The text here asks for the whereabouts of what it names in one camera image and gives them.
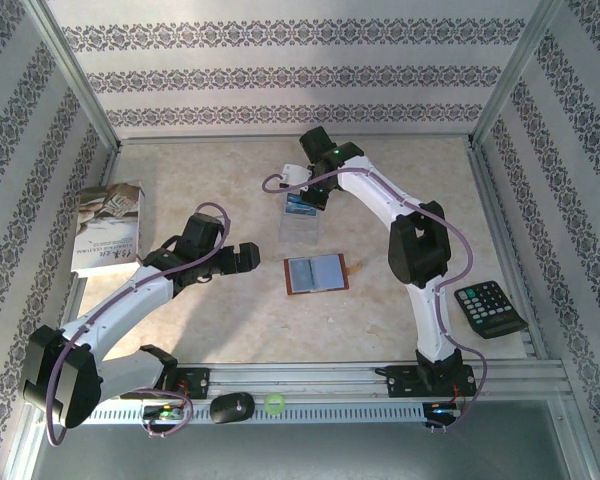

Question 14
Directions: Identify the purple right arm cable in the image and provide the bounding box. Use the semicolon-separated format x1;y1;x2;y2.
262;167;489;434

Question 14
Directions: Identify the slotted grey cable duct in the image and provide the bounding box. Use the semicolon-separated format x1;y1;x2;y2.
44;402;426;426

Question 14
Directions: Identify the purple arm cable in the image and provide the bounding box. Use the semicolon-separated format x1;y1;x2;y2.
44;202;231;447
262;167;489;434

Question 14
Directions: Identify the small circuit board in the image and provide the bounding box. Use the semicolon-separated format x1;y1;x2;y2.
423;401;464;419
142;404;189;422

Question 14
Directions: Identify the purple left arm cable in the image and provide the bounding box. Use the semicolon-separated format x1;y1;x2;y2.
44;202;231;447

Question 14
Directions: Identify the clear card sleeve blue card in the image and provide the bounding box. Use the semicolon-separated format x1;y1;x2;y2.
278;192;325;245

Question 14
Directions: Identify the white paperback book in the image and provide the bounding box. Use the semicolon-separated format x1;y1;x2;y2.
70;180;149;279

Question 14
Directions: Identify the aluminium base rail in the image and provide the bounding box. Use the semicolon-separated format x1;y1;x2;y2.
27;360;570;401

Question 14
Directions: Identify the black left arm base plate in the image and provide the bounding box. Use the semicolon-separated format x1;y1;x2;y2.
169;367;212;400

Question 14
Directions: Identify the brown leather card holder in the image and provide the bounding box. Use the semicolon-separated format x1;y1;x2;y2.
283;253;364;297

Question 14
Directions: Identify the aluminium side rail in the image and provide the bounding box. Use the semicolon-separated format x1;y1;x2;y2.
49;149;121;365
467;142;551;360

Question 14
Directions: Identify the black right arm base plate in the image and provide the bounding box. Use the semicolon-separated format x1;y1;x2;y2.
374;364;479;400

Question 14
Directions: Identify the black computer mouse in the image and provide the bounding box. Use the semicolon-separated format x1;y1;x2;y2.
208;392;256;425

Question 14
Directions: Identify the black calculator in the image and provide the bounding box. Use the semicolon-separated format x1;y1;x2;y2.
453;280;530;340

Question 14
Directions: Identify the aluminium frame post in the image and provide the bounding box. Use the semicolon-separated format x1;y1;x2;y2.
471;0;566;147
24;0;122;151

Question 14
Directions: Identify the blue credit card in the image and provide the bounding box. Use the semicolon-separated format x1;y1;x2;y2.
285;193;324;217

